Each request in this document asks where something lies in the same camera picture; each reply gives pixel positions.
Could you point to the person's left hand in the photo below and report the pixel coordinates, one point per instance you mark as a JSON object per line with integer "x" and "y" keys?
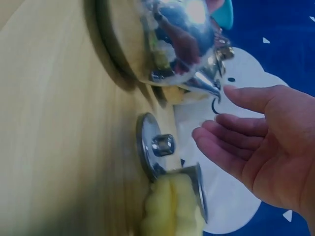
{"x": 214, "y": 5}

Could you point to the person's right hand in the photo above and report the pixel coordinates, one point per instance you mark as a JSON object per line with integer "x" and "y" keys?
{"x": 285, "y": 137}

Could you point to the person's right thumb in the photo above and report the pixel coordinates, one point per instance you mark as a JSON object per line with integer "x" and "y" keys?
{"x": 251, "y": 97}

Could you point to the metal cup with flared rim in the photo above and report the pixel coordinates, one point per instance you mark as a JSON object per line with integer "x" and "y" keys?
{"x": 200, "y": 189}

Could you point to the round metal lid with knob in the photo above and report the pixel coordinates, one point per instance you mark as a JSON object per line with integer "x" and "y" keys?
{"x": 163, "y": 145}

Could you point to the yellow ridged object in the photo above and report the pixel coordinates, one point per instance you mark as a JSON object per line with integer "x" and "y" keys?
{"x": 172, "y": 206}

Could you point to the teal curved object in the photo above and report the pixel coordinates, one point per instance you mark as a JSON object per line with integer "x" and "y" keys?
{"x": 226, "y": 16}

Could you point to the shiny silver metal teapot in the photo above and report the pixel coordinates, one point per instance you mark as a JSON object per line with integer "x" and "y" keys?
{"x": 172, "y": 49}

